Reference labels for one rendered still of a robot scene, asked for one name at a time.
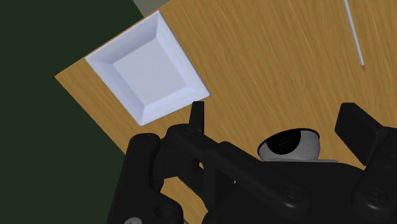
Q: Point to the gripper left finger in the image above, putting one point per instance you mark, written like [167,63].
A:
[173,161]

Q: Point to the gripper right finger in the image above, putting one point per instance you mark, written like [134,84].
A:
[369,145]

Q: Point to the white dome device black face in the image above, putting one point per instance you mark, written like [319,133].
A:
[291,145]

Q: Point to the white square plate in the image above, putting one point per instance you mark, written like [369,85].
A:
[149,69]

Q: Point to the white pencil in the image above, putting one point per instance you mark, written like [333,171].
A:
[353,34]

